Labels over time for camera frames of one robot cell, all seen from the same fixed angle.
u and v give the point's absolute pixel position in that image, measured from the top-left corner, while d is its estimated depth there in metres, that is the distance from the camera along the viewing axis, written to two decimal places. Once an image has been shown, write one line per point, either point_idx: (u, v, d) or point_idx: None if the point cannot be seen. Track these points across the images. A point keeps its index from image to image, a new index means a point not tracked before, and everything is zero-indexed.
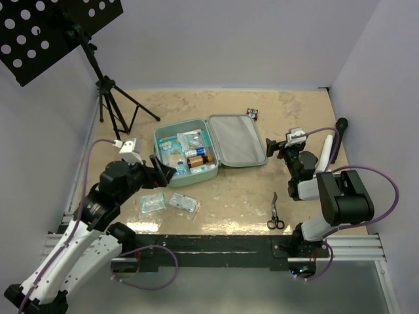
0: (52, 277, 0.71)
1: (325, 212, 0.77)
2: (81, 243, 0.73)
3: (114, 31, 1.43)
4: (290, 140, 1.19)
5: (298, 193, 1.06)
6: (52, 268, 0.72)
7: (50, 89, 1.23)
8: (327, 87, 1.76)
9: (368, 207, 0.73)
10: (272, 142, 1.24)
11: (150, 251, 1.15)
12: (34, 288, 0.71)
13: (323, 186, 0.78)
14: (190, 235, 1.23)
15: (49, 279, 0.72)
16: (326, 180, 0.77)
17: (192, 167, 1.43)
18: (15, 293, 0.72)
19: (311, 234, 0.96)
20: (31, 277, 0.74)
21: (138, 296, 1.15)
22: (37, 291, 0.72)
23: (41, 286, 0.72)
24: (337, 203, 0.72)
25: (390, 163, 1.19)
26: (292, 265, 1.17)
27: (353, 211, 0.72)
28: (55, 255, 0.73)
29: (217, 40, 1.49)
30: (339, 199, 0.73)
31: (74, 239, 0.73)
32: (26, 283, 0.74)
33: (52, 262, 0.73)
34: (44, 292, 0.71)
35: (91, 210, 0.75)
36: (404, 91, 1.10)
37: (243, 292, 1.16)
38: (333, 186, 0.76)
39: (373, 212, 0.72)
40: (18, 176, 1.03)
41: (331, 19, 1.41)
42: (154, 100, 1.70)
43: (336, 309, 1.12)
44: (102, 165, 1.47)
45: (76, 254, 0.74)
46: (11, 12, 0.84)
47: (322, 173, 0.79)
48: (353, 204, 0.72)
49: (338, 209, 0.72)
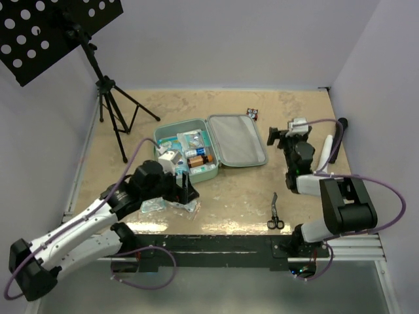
0: (63, 243, 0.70)
1: (327, 218, 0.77)
2: (100, 222, 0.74)
3: (114, 31, 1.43)
4: (291, 127, 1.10)
5: (297, 186, 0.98)
6: (67, 235, 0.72)
7: (50, 89, 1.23)
8: (327, 87, 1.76)
9: (370, 214, 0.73)
10: (274, 130, 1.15)
11: (150, 252, 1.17)
12: (41, 250, 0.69)
13: (326, 194, 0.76)
14: (190, 235, 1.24)
15: (59, 245, 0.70)
16: (330, 189, 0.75)
17: (193, 166, 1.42)
18: (23, 250, 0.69)
19: (311, 235, 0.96)
20: (42, 237, 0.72)
21: (139, 297, 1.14)
22: (41, 254, 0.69)
23: (48, 250, 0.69)
24: (341, 214, 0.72)
25: (390, 163, 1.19)
26: (292, 265, 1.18)
27: (356, 221, 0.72)
28: (72, 224, 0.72)
29: (218, 40, 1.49)
30: (342, 209, 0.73)
31: (95, 216, 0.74)
32: (36, 242, 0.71)
33: (67, 229, 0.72)
34: (48, 257, 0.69)
35: (117, 197, 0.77)
36: (405, 91, 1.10)
37: (243, 292, 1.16)
38: (337, 195, 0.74)
39: (376, 219, 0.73)
40: (18, 176, 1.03)
41: (332, 19, 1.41)
42: (154, 100, 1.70)
43: (336, 309, 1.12)
44: (102, 165, 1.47)
45: (90, 230, 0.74)
46: (12, 12, 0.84)
47: (325, 181, 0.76)
48: (357, 214, 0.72)
49: (342, 220, 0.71)
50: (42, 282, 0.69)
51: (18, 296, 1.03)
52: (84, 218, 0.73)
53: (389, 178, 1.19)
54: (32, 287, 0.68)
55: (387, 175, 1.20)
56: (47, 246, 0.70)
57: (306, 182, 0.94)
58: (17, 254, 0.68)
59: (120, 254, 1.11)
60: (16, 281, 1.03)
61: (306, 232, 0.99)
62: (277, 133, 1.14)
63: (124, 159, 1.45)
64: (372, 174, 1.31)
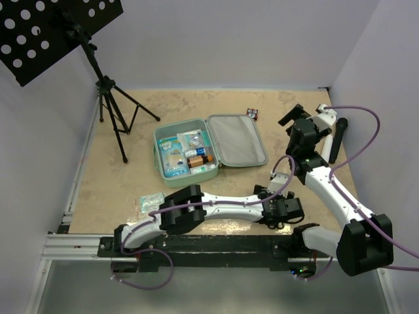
0: (224, 211, 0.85)
1: (341, 251, 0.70)
2: (251, 213, 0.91)
3: (114, 31, 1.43)
4: (321, 109, 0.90)
5: (307, 175, 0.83)
6: (228, 205, 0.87)
7: (50, 89, 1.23)
8: (327, 87, 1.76)
9: (388, 257, 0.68)
10: (299, 106, 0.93)
11: (150, 252, 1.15)
12: (208, 204, 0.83)
13: (347, 237, 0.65)
14: (190, 235, 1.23)
15: (218, 209, 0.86)
16: (355, 238, 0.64)
17: (193, 166, 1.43)
18: (196, 194, 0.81)
19: (311, 241, 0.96)
20: (211, 195, 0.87)
21: (139, 297, 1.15)
22: (206, 207, 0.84)
23: (212, 209, 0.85)
24: (360, 264, 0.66)
25: (390, 163, 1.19)
26: (292, 265, 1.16)
27: (372, 265, 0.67)
28: (236, 202, 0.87)
29: (217, 41, 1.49)
30: (362, 256, 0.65)
31: (249, 207, 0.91)
32: (207, 196, 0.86)
33: (232, 203, 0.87)
34: (209, 214, 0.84)
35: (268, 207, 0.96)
36: (406, 91, 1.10)
37: (243, 292, 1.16)
38: (360, 243, 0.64)
39: (391, 261, 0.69)
40: (18, 176, 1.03)
41: (332, 20, 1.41)
42: (154, 100, 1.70)
43: (336, 309, 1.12)
44: (102, 165, 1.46)
45: (239, 214, 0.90)
46: (12, 12, 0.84)
47: (352, 231, 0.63)
48: (375, 260, 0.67)
49: (358, 269, 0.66)
50: (188, 227, 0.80)
51: (18, 296, 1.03)
52: (245, 203, 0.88)
53: (389, 178, 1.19)
54: (181, 222, 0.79)
55: (388, 175, 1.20)
56: (213, 205, 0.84)
57: (309, 182, 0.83)
58: (190, 195, 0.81)
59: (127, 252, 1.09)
60: (18, 280, 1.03)
61: (310, 237, 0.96)
62: (300, 112, 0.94)
63: (124, 159, 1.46)
64: (373, 174, 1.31)
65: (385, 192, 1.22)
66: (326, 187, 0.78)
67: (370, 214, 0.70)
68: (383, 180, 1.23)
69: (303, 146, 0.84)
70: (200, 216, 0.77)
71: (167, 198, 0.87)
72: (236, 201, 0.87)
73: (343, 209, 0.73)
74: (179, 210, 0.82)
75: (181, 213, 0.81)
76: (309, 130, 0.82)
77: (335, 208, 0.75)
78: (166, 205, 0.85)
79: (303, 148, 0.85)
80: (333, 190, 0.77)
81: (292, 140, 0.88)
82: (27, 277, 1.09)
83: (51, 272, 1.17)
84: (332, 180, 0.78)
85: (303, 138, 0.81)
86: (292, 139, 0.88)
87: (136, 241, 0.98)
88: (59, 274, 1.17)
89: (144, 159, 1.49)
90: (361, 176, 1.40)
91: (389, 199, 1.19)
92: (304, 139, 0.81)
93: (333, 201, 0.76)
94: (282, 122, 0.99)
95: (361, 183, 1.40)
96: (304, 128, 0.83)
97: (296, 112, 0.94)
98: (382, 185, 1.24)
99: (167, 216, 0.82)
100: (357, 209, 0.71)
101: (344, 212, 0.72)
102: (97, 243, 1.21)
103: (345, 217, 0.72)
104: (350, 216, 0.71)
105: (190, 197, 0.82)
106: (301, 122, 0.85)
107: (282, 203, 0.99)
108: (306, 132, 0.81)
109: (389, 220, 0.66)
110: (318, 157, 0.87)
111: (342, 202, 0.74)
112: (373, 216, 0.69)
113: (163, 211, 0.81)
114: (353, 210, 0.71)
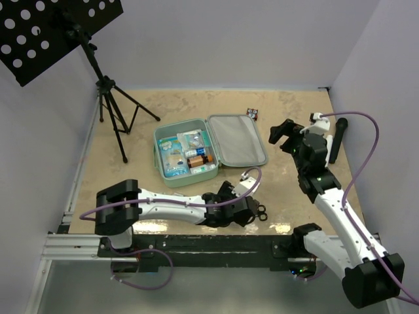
0: (161, 210, 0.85)
1: (348, 283, 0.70)
2: (192, 214, 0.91)
3: (114, 31, 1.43)
4: (317, 117, 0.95)
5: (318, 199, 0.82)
6: (167, 204, 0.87)
7: (50, 89, 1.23)
8: (327, 87, 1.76)
9: (395, 292, 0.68)
10: (290, 122, 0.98)
11: (150, 252, 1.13)
12: (145, 202, 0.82)
13: (358, 275, 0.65)
14: (190, 235, 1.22)
15: (157, 208, 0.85)
16: (366, 277, 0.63)
17: (192, 167, 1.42)
18: (130, 190, 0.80)
19: (311, 248, 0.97)
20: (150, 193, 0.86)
21: (139, 296, 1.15)
22: (143, 205, 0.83)
23: (149, 207, 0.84)
24: (366, 299, 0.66)
25: (390, 163, 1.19)
26: (292, 265, 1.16)
27: (378, 299, 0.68)
28: (175, 201, 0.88)
29: (217, 40, 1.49)
30: (370, 292, 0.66)
31: (190, 208, 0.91)
32: (144, 193, 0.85)
33: (171, 203, 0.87)
34: (145, 211, 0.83)
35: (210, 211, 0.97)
36: (405, 91, 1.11)
37: (243, 291, 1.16)
38: (370, 282, 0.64)
39: (397, 294, 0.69)
40: (18, 175, 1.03)
41: (332, 19, 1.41)
42: (154, 100, 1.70)
43: (336, 309, 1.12)
44: (102, 165, 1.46)
45: (179, 212, 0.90)
46: (12, 12, 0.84)
47: (363, 271, 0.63)
48: (382, 295, 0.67)
49: (364, 301, 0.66)
50: (120, 226, 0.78)
51: (18, 294, 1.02)
52: (187, 203, 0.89)
53: (389, 178, 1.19)
54: (108, 222, 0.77)
55: (388, 174, 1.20)
56: (150, 203, 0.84)
57: (321, 206, 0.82)
58: (124, 192, 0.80)
59: (118, 252, 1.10)
60: (18, 279, 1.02)
61: (311, 244, 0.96)
62: (291, 127, 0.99)
63: (124, 159, 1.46)
64: (373, 174, 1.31)
65: (385, 191, 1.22)
66: (338, 214, 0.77)
67: (383, 253, 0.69)
68: (383, 179, 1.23)
69: (314, 162, 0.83)
70: (133, 214, 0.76)
71: (101, 193, 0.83)
72: (178, 201, 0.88)
73: (356, 244, 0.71)
74: (112, 208, 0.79)
75: (113, 211, 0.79)
76: (320, 146, 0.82)
77: (347, 241, 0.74)
78: (99, 202, 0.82)
79: (313, 165, 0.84)
80: (344, 219, 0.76)
81: (301, 156, 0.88)
82: (27, 277, 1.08)
83: (51, 272, 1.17)
84: (344, 209, 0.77)
85: (314, 154, 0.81)
86: (301, 156, 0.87)
87: (119, 240, 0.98)
88: (59, 274, 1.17)
89: (144, 159, 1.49)
90: (361, 176, 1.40)
91: (389, 199, 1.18)
92: (314, 155, 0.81)
93: (346, 234, 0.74)
94: (275, 137, 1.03)
95: (361, 183, 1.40)
96: (314, 143, 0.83)
97: (287, 127, 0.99)
98: (382, 184, 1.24)
99: (97, 215, 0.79)
100: (370, 246, 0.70)
101: (357, 247, 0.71)
102: (97, 243, 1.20)
103: (357, 252, 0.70)
104: (363, 254, 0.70)
105: (126, 194, 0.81)
106: (310, 138, 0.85)
107: (228, 205, 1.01)
108: (316, 148, 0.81)
109: (402, 261, 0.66)
110: (328, 174, 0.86)
111: (355, 236, 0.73)
112: (386, 255, 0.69)
113: (93, 209, 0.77)
114: (365, 247, 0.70)
